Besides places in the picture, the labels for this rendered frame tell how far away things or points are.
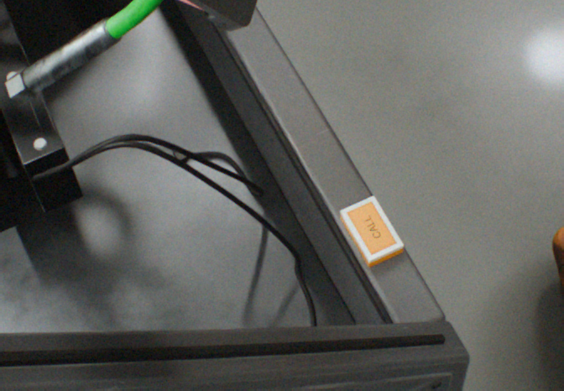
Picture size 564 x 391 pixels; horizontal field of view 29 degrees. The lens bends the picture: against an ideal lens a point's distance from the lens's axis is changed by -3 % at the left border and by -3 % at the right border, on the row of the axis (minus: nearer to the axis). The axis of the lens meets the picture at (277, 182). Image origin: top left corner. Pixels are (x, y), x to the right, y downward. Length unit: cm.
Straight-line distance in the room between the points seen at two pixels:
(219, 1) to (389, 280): 34
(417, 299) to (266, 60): 26
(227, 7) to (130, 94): 53
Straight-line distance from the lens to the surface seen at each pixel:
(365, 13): 225
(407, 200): 200
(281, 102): 95
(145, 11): 70
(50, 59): 75
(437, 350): 82
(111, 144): 86
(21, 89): 76
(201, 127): 109
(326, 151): 92
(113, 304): 101
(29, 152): 93
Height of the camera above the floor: 172
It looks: 58 degrees down
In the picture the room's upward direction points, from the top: 7 degrees counter-clockwise
